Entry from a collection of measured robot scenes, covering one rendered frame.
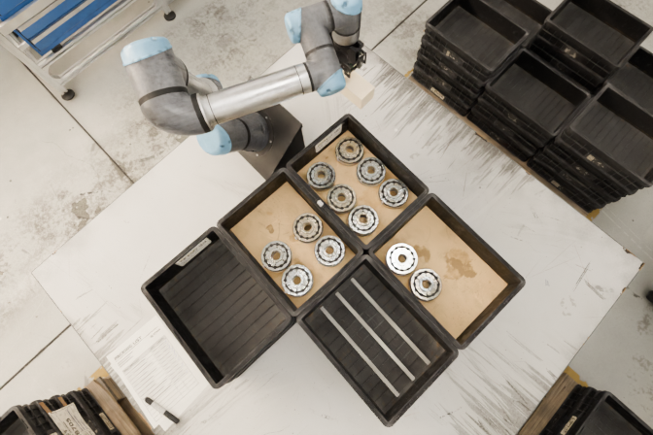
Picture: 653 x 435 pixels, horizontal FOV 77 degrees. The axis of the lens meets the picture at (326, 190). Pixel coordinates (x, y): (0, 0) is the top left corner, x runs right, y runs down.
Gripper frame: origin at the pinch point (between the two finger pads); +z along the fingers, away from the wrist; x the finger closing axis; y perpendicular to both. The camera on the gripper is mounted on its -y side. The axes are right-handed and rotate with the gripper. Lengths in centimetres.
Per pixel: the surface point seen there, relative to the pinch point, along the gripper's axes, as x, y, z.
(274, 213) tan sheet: -44, 11, 26
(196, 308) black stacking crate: -85, 16, 26
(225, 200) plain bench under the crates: -53, -11, 39
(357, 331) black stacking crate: -53, 58, 26
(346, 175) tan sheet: -16.6, 19.2, 25.7
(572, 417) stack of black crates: -14, 148, 80
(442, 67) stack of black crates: 72, 4, 69
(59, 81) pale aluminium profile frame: -73, -163, 96
